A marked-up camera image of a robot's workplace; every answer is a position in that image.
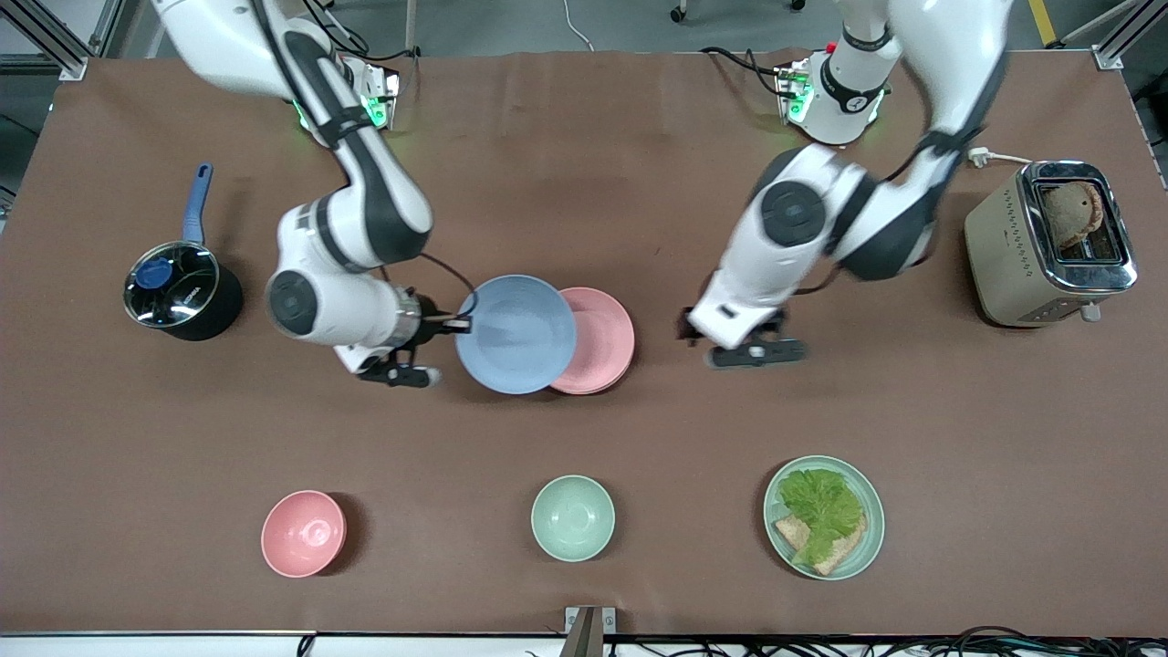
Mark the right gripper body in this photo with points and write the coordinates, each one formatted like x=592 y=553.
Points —
x=431 y=328

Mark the blue plate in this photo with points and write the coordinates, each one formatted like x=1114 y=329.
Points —
x=516 y=338

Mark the pink plate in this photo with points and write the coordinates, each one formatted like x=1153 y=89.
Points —
x=607 y=338

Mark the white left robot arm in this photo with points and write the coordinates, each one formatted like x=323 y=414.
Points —
x=803 y=214

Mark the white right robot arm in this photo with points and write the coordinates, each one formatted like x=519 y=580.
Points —
x=319 y=310

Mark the brown table mat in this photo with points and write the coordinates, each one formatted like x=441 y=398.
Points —
x=584 y=182

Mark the glass lid with blue knob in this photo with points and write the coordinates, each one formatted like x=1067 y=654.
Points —
x=187 y=292

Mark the pink bowl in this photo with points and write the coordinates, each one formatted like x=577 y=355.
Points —
x=301 y=534

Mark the green lettuce leaf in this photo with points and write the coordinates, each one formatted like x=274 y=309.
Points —
x=821 y=506

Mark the brown bread slice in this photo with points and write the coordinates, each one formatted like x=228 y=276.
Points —
x=844 y=552
x=790 y=532

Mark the green plate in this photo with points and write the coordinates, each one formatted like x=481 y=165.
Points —
x=873 y=522

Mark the green bowl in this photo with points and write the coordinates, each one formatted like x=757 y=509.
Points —
x=573 y=518

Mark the beige toaster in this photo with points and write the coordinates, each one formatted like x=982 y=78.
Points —
x=1004 y=246

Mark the toast slice in toaster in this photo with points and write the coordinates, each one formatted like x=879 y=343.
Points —
x=1068 y=214

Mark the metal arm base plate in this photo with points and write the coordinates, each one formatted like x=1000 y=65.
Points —
x=789 y=91
x=388 y=91

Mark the metal table edge bracket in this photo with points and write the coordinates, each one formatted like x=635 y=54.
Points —
x=589 y=634

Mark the aluminium frame post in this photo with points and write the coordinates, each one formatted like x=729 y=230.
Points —
x=46 y=41
x=1118 y=41

